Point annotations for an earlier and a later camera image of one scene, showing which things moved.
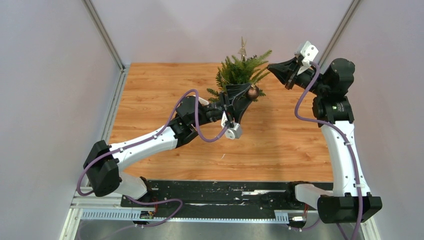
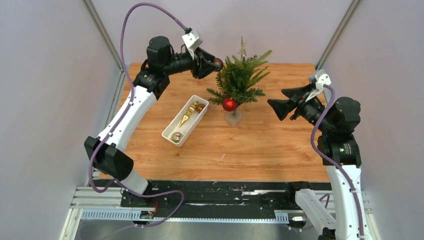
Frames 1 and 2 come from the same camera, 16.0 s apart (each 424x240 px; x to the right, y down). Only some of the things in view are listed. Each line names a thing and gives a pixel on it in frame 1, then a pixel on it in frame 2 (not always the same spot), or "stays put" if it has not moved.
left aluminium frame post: (96, 20) stays put
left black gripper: (239, 107) → (204, 68)
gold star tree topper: (242, 51) stays put
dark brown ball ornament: (253, 92) → (219, 62)
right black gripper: (282, 70) → (282, 107)
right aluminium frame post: (323, 62) stays put
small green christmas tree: (248, 71) stays put
